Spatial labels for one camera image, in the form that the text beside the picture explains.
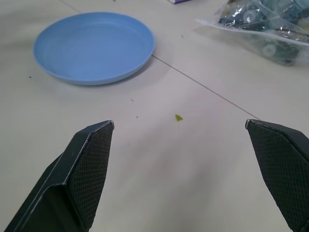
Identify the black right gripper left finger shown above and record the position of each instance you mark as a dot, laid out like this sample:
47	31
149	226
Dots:
79	174

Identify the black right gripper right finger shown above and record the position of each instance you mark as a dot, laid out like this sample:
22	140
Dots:
285	169

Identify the blue round plate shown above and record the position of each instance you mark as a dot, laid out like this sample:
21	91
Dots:
94	48

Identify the small green scrap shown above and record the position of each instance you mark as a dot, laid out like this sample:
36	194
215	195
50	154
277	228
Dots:
178	118

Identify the clear plastic bag with parts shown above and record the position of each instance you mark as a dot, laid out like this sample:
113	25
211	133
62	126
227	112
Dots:
263	29

